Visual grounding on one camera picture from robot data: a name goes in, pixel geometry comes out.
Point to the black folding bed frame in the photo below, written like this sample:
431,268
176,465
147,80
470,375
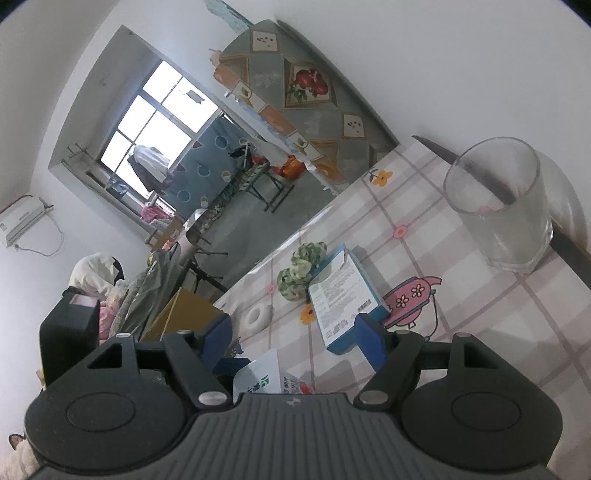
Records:
207,272

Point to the checked tablecloth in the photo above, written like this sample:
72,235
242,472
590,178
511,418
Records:
461,277

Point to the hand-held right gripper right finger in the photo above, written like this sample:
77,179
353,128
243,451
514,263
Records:
369,341

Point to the green scrunchie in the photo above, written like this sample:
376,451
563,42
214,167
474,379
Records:
300,272

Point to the patterned cabinet cloth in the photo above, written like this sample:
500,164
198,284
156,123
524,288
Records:
300,101

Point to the white air conditioner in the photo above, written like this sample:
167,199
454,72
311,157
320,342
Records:
23,221

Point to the white tape roll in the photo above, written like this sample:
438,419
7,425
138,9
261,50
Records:
258,316

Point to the window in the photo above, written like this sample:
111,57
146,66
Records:
152,124

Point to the clear glass cup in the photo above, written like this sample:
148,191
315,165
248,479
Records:
503,207

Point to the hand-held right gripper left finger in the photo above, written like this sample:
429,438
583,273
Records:
217,337

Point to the pink cloth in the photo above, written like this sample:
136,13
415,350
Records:
152,214

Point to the hanging dark white garment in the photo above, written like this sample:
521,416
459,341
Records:
147,166

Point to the blue flat box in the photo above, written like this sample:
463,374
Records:
344,300

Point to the orange bag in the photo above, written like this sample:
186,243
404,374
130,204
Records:
291,166

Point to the pink quilted blanket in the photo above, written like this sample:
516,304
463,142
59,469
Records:
106,318

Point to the green folding stool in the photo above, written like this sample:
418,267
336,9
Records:
272,184

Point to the brown cardboard box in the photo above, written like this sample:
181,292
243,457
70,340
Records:
184,314

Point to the blue circle print curtain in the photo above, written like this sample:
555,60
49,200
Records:
207,166

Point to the grey striped blanket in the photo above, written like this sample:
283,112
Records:
147,286

